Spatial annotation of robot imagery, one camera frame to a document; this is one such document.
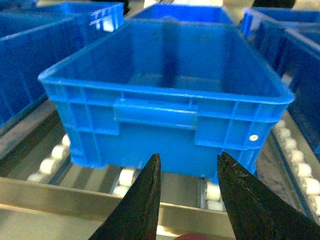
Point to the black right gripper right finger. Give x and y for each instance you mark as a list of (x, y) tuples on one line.
[(256, 212)]

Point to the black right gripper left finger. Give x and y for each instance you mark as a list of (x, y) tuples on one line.
[(137, 214)]

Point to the stainless steel shelf rack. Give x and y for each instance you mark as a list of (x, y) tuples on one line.
[(73, 201)]

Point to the blue plastic bin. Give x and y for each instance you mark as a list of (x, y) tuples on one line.
[(187, 91)]

